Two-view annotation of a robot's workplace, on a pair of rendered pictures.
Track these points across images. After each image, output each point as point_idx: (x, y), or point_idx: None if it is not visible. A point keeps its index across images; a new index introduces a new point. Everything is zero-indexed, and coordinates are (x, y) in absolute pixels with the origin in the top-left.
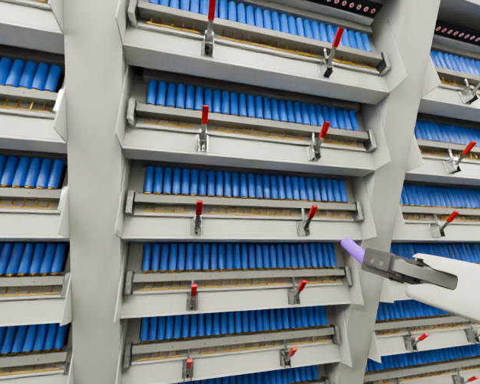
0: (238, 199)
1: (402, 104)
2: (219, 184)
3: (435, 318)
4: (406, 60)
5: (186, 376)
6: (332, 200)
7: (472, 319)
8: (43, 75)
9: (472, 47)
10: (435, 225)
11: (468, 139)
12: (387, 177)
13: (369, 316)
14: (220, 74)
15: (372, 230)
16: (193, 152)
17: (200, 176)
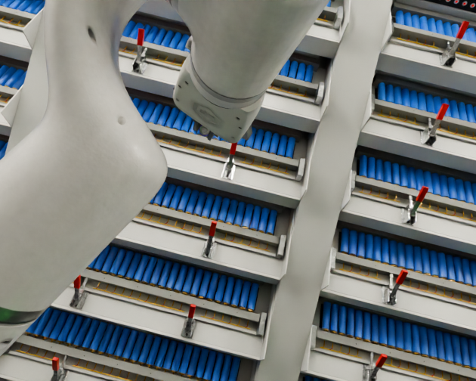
0: (167, 128)
1: (356, 56)
2: (154, 113)
3: (418, 356)
4: (360, 13)
5: (75, 306)
6: (273, 153)
7: (177, 85)
8: (35, 5)
9: (470, 14)
10: (407, 208)
11: (466, 115)
12: (335, 133)
13: (304, 307)
14: (169, 13)
15: (305, 184)
16: (130, 72)
17: (140, 104)
